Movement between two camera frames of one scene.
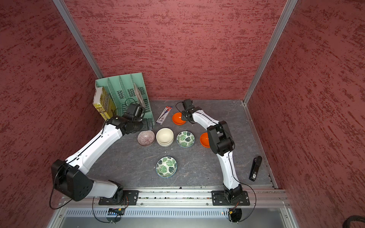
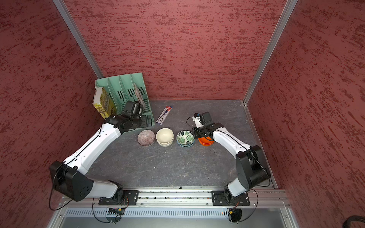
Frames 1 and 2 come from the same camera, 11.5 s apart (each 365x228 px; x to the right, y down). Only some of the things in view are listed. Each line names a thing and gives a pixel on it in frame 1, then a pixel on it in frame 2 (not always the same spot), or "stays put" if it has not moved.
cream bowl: [165, 140] stays put
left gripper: [132, 130] stays put
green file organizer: [126, 89] stays put
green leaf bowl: [166, 166] to [185, 138]
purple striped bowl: [146, 137] stays put
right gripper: [184, 116] to [196, 135]
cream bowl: [164, 137] stays put
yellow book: [103, 103] stays put
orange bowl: [177, 118] to [207, 142]
